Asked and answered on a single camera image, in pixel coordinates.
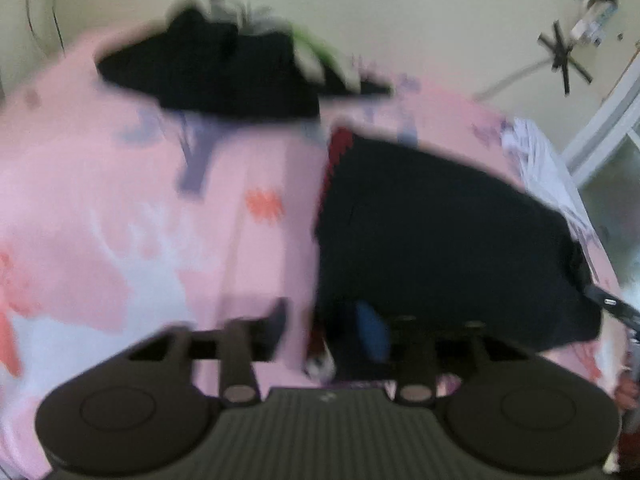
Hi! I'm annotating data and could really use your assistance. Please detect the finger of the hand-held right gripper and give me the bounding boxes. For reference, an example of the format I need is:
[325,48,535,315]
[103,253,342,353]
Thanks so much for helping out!
[584,284,640,332]

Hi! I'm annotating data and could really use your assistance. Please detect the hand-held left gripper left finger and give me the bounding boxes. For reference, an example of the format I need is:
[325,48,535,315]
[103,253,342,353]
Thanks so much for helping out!
[125,298,291,408]

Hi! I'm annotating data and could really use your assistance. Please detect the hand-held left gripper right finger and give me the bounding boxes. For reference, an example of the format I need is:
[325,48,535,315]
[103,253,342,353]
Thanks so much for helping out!
[354,301,535,407]

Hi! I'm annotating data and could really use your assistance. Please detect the black deer print sweater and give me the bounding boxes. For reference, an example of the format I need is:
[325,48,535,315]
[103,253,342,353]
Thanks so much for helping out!
[305,127,603,386]

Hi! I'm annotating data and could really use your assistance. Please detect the black green striped garment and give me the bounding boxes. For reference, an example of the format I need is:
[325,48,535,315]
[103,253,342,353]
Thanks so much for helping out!
[95,0,393,123]

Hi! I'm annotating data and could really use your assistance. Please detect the white cloth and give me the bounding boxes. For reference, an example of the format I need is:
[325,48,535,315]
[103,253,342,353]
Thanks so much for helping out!
[500,117,608,261]

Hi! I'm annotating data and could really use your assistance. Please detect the pink floral bedsheet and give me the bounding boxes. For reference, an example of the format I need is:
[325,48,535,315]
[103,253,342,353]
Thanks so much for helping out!
[0,25,626,480]

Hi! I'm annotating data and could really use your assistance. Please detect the white door frame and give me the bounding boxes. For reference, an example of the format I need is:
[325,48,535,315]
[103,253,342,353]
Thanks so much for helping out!
[560,50,640,186]

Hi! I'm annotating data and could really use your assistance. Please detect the thin black wall wire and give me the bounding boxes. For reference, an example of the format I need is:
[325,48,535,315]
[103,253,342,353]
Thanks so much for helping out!
[25,0,67,58]

